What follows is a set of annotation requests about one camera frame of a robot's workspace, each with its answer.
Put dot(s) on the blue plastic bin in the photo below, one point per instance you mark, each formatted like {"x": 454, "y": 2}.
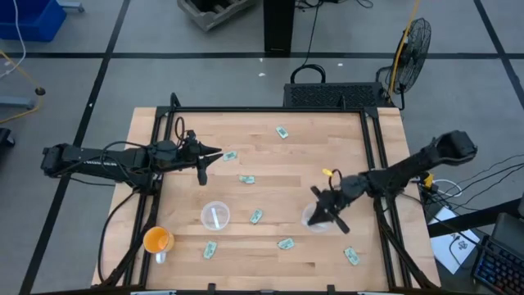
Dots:
{"x": 28, "y": 20}

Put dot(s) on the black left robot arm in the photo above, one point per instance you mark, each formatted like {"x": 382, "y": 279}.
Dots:
{"x": 102, "y": 162}

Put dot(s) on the grey metal base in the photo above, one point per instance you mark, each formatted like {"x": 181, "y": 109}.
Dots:
{"x": 16, "y": 102}

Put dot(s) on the black perforated computer case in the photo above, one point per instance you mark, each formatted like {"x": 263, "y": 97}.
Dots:
{"x": 331, "y": 95}

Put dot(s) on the black square pillar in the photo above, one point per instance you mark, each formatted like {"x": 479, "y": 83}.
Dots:
{"x": 279, "y": 24}

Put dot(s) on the green sweetener packet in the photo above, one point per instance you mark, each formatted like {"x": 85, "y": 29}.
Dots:
{"x": 285, "y": 243}
{"x": 230, "y": 155}
{"x": 210, "y": 249}
{"x": 281, "y": 132}
{"x": 351, "y": 255}
{"x": 256, "y": 216}
{"x": 247, "y": 179}

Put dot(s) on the yellow clamp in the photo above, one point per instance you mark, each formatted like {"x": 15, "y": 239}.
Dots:
{"x": 428, "y": 180}

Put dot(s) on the backlit computer keyboard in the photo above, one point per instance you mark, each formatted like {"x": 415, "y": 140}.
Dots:
{"x": 497, "y": 266}

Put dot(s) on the black floor fan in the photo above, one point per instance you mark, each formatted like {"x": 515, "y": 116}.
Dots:
{"x": 413, "y": 53}

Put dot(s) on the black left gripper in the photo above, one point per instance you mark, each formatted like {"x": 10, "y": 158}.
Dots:
{"x": 189, "y": 157}

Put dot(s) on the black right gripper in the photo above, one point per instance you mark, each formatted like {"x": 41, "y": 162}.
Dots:
{"x": 333, "y": 202}

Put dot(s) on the clear plastic bowl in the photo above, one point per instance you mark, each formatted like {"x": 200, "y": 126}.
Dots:
{"x": 209, "y": 221}
{"x": 327, "y": 228}

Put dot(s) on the grey foam packing tray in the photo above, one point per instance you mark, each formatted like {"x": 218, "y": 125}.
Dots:
{"x": 209, "y": 16}

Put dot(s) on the black metal beam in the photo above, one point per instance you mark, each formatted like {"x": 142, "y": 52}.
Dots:
{"x": 471, "y": 219}

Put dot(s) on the black laptop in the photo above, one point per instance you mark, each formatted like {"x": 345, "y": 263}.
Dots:
{"x": 509, "y": 229}

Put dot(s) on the white printed paper sheet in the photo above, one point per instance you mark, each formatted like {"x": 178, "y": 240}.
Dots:
{"x": 450, "y": 250}

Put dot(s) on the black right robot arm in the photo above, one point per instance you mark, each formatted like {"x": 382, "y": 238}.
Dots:
{"x": 409, "y": 168}

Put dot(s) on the yellow wrist tag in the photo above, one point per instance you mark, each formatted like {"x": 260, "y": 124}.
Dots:
{"x": 327, "y": 172}

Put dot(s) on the black frame clip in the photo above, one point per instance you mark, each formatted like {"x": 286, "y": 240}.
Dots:
{"x": 331, "y": 289}
{"x": 211, "y": 288}

